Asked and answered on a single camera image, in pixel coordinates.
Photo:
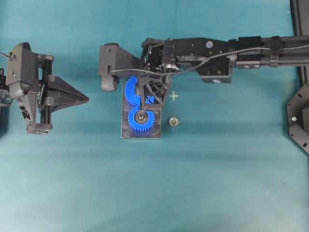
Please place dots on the small metal washer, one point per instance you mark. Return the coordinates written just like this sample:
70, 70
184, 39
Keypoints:
174, 121

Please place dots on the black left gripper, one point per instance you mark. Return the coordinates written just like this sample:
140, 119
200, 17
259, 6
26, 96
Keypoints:
28, 75

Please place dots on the blue gear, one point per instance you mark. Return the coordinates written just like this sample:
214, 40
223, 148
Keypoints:
140, 120
130, 94

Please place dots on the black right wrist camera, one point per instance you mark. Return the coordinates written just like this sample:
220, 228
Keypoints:
115, 63

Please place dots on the blue upper gear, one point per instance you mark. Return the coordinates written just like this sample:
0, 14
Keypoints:
130, 94

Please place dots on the dark gear base plate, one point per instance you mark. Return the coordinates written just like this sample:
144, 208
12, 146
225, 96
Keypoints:
127, 132

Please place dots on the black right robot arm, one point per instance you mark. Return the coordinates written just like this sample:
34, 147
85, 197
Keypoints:
213, 60

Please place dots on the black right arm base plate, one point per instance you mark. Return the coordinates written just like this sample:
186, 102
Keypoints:
297, 118

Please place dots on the blue lower gear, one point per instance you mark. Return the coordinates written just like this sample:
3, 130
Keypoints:
140, 120

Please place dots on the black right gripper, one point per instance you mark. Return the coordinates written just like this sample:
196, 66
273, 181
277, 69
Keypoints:
153, 85

